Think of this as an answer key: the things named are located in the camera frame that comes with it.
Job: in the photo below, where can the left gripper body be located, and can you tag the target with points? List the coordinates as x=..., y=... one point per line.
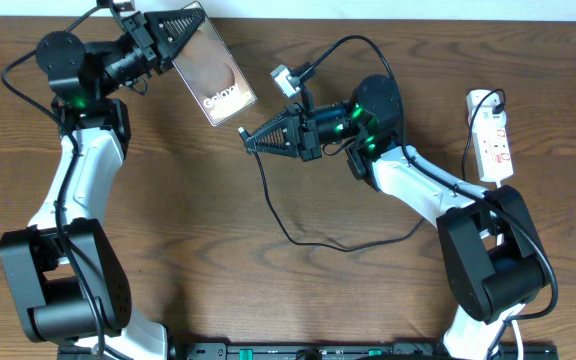
x=144, y=50

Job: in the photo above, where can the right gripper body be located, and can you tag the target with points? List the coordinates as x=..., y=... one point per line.
x=307, y=133

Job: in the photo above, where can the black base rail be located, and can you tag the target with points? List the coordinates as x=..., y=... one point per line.
x=400, y=350

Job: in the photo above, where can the white power strip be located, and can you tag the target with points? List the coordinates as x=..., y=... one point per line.
x=487, y=122

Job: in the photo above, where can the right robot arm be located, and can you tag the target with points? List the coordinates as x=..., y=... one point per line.
x=494, y=260

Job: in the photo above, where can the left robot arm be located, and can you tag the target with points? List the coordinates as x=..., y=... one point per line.
x=65, y=279

